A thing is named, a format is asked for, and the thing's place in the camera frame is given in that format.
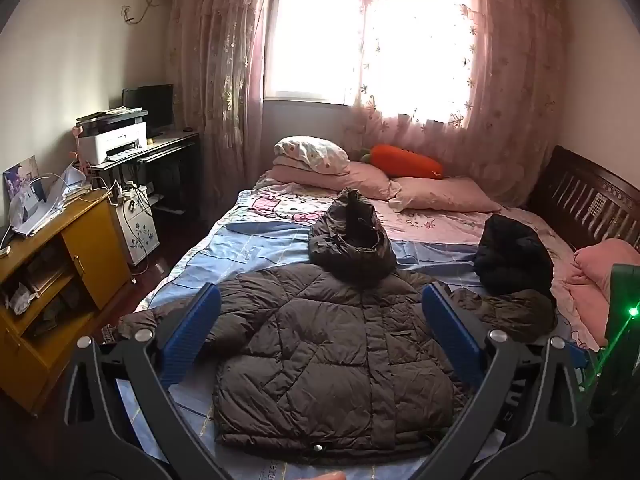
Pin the brown puffer jacket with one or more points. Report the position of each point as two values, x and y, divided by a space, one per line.
325 350

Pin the pink lace curtain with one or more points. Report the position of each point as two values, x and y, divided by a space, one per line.
515 110
215 85

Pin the white printer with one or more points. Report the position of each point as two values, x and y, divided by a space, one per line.
112 140

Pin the yellow wooden cabinet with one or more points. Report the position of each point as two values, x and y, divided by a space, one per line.
95 250

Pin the dark wooden headboard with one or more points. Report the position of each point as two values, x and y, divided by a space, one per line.
585 195

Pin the black computer desk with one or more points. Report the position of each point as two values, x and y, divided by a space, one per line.
175 175

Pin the orange carrot plush toy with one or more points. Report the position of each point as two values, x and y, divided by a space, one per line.
405 160

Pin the pink desk lamp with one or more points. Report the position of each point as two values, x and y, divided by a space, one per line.
81 160

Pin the pile of papers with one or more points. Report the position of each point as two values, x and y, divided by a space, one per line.
45 210

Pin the white floral pillow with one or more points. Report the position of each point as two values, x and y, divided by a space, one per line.
310 152

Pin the photo frame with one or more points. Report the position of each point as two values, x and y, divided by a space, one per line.
17 177

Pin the white floral drawer cabinet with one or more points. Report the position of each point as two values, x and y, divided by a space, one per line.
140 232

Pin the black computer monitor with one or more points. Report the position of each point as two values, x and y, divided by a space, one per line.
155 105

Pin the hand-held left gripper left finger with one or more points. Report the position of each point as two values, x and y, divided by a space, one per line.
190 332

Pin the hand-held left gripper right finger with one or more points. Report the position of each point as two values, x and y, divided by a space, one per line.
452 332

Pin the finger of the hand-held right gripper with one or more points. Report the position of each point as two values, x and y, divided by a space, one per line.
579 360

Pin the black jacket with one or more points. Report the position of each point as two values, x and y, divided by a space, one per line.
515 260

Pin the white power strip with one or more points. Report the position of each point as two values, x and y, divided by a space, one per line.
131 191

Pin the pink blanket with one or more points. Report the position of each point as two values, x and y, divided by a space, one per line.
600 270

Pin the wall outlet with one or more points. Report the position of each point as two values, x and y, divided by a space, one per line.
127 13

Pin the bright window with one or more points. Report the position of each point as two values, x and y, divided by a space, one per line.
315 35

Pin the bed with patterned sheet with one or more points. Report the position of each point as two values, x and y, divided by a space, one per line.
260 245

